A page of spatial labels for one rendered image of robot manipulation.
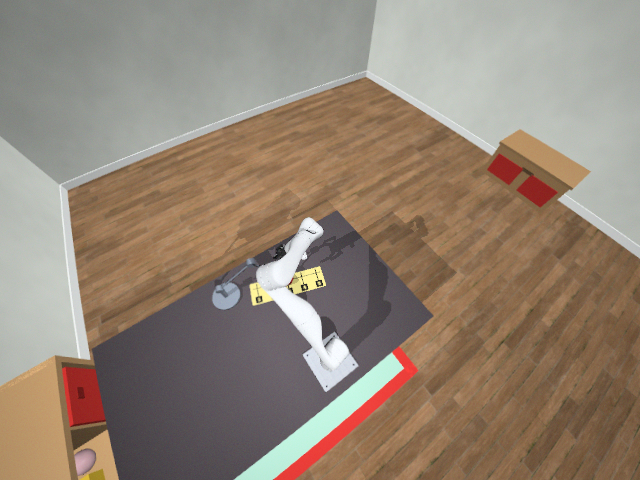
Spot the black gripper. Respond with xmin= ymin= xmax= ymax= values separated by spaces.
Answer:
xmin=273 ymin=244 xmax=287 ymax=259

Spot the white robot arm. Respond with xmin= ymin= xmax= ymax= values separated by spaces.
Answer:
xmin=256 ymin=217 xmax=349 ymax=372

